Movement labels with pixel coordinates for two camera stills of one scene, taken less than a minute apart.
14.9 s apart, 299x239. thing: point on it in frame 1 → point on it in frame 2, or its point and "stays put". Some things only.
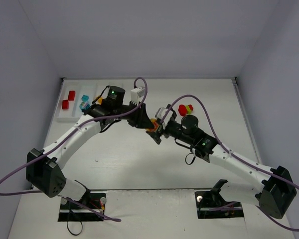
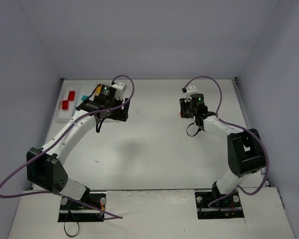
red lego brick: x=65 y=104 stays put
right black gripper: x=162 y=130 → x=184 y=108
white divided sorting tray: x=77 y=95 stays put
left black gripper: x=135 y=115 → x=123 y=109
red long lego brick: x=71 y=95 stays put
